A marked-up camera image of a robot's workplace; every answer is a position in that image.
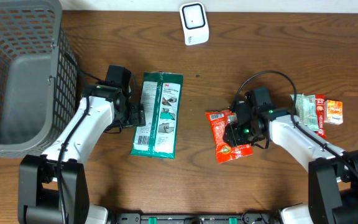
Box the red Nescafe coffee pack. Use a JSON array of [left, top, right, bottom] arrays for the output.
[[205, 110, 253, 164]]

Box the green white 3M package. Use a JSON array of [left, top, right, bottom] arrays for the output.
[[131, 72, 184, 159]]

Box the mint green wet wipes pack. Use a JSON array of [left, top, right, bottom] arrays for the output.
[[295, 94, 319, 132]]

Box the red Nescafe stick sachet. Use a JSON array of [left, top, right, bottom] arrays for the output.
[[315, 95, 326, 139]]

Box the orange tissue packet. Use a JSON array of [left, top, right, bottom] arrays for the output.
[[324, 100, 343, 125]]

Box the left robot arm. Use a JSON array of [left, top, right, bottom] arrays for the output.
[[17, 84, 145, 224]]

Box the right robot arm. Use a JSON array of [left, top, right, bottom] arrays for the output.
[[223, 101, 358, 224]]

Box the white barcode scanner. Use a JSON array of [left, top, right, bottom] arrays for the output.
[[179, 2, 209, 46]]

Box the grey plastic mesh basket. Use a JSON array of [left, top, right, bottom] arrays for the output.
[[0, 1, 78, 158]]

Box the right black cable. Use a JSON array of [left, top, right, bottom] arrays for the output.
[[230, 70, 358, 206]]

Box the black cable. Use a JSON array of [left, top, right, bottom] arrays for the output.
[[54, 51, 105, 224], [230, 70, 358, 206]]

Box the left black cable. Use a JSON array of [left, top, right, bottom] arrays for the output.
[[54, 51, 105, 224]]

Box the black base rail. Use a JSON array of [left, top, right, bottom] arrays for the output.
[[107, 210, 283, 224]]

